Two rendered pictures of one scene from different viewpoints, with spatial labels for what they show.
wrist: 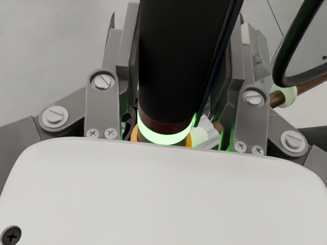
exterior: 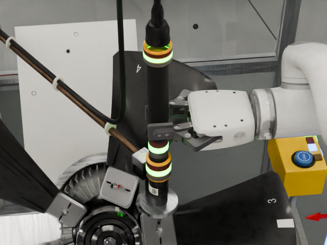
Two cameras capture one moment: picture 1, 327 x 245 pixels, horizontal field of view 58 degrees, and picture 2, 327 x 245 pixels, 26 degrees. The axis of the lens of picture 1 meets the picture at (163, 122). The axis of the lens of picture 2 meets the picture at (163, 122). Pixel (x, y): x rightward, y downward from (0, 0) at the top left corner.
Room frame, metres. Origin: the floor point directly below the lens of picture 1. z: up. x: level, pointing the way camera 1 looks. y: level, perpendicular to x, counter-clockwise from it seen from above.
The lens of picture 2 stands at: (0.13, 0.83, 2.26)
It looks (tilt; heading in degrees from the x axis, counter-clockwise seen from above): 44 degrees down; 267
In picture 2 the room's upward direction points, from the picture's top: straight up
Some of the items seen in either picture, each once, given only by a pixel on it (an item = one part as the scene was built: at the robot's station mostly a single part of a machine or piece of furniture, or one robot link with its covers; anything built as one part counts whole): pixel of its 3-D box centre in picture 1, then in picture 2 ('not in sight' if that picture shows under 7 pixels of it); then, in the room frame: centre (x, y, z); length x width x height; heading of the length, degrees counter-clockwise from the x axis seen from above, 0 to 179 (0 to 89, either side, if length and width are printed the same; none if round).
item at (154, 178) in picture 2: not in sight; (158, 169); (0.10, 0.00, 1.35); 0.04 x 0.04 x 0.01
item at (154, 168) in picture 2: not in sight; (158, 159); (0.10, 0.00, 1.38); 0.04 x 0.04 x 0.01
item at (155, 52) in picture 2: not in sight; (157, 52); (0.10, 0.00, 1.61); 0.04 x 0.04 x 0.03
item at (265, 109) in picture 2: not in sight; (261, 114); (-0.07, -0.01, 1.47); 0.09 x 0.03 x 0.08; 94
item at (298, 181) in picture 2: not in sight; (295, 160); (-0.25, -0.32, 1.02); 0.16 x 0.10 x 0.11; 93
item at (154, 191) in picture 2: not in sight; (158, 123); (0.10, 0.00, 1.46); 0.04 x 0.04 x 0.46
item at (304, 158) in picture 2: not in sight; (303, 158); (-0.25, -0.27, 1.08); 0.04 x 0.04 x 0.02
